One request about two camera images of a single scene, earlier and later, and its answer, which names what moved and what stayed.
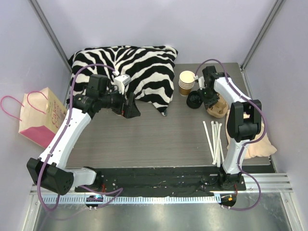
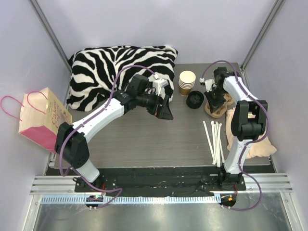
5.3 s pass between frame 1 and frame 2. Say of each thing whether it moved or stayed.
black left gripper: moved
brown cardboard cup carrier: stayed
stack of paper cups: stayed
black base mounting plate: stayed
